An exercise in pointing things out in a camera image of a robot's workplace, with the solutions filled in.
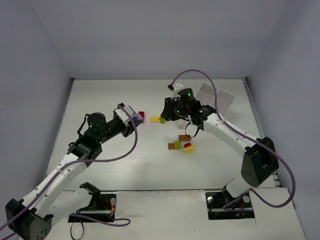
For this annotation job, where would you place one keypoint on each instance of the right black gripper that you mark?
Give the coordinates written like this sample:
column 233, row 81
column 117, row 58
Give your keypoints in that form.
column 167, row 113

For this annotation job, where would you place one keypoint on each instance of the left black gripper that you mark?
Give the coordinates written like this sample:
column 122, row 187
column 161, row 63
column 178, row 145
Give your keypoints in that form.
column 127, row 128

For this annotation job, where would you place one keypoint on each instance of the white lego brick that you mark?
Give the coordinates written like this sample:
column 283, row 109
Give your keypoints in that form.
column 181, row 123

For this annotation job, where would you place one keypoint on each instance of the purple lego brick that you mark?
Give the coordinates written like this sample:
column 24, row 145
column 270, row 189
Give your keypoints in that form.
column 138, row 118

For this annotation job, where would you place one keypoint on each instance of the green lego brick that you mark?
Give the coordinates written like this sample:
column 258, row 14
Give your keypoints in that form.
column 162, row 120

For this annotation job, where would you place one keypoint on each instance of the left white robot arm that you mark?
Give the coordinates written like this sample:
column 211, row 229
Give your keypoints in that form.
column 33, row 216

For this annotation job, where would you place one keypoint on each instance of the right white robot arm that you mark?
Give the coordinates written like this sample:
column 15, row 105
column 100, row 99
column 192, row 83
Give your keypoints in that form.
column 258, row 164

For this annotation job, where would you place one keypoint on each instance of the yellow long lego plate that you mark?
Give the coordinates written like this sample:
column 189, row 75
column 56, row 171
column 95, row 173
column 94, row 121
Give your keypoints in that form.
column 154, row 119

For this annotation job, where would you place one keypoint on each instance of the green lego on brown plate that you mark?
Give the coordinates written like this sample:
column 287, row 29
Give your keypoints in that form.
column 177, row 145

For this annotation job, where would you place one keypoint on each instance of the brown lego plate with green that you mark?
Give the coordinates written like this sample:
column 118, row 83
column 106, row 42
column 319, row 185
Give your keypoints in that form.
column 171, row 146

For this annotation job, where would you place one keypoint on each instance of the small red lego brick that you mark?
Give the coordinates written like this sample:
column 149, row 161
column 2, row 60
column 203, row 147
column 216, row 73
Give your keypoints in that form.
column 188, row 144

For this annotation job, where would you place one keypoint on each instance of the yellow half-round lego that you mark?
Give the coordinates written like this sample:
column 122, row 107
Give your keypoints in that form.
column 189, row 149

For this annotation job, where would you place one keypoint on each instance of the left white container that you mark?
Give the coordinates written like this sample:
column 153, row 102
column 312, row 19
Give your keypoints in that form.
column 206, row 94

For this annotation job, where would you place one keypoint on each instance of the white container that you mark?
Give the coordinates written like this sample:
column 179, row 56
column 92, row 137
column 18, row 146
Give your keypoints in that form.
column 224, row 101
column 206, row 94

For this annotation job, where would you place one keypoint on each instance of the right white container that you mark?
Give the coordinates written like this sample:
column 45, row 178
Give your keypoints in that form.
column 224, row 101

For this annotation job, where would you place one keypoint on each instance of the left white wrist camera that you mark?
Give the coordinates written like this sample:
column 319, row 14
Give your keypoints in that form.
column 123, row 112

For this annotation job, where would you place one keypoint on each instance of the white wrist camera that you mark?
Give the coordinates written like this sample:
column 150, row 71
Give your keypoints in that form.
column 175, row 88
column 123, row 112

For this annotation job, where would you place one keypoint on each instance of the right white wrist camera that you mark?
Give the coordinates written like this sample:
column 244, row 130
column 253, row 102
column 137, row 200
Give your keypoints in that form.
column 175, row 88

